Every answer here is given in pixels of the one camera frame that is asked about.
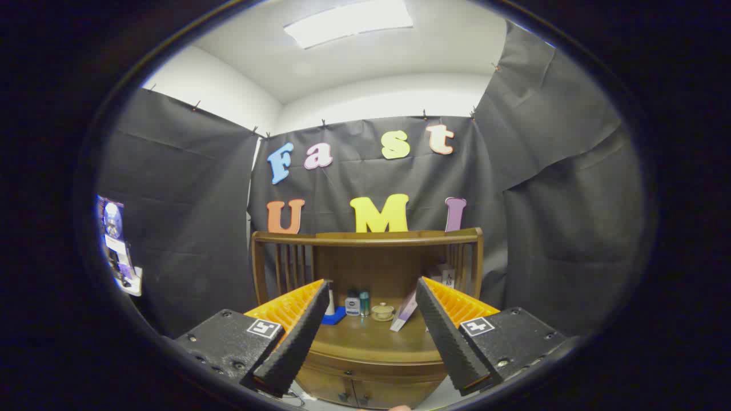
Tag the white pump bottle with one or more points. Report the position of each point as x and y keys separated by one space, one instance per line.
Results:
x=330 y=306

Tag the blue glass bottle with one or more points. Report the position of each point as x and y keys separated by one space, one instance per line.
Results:
x=364 y=303

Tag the blue folded cloth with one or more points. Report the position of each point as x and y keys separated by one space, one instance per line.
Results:
x=337 y=317

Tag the purple and white book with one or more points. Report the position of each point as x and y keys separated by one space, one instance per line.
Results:
x=404 y=314

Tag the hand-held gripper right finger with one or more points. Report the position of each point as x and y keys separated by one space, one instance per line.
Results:
x=448 y=342

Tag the cream lidded tea cup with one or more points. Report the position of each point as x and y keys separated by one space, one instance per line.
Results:
x=382 y=311

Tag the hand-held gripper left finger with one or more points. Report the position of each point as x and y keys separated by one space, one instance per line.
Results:
x=297 y=342

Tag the ceiling light panel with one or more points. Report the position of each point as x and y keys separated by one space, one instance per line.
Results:
x=348 y=23

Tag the white lotion bottle blue cap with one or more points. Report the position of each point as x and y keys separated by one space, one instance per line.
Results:
x=352 y=307

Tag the wooden cabinet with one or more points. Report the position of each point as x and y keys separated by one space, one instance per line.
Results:
x=377 y=268

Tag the printed poster board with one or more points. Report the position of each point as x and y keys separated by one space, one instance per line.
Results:
x=114 y=240

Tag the wooden countertop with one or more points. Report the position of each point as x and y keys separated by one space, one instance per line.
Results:
x=377 y=339

